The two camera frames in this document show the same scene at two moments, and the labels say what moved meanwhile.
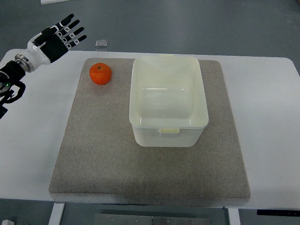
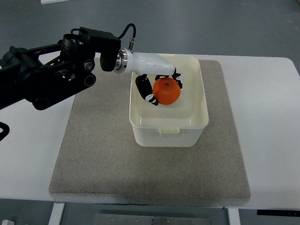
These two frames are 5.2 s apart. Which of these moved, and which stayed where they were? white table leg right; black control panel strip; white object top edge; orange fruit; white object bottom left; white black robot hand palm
Moved: orange fruit; white black robot hand palm
Stayed: black control panel strip; white table leg right; white object top edge; white object bottom left
